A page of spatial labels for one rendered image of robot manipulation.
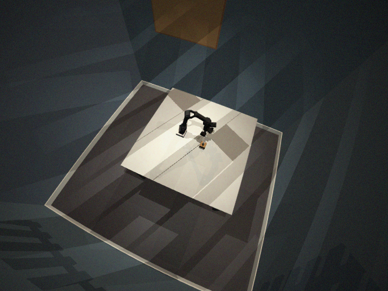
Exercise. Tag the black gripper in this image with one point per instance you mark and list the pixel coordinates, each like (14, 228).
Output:
(203, 133)

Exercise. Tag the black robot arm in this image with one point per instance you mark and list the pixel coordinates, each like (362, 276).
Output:
(206, 121)

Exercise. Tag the brown wooden block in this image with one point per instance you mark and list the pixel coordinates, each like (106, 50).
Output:
(202, 146)

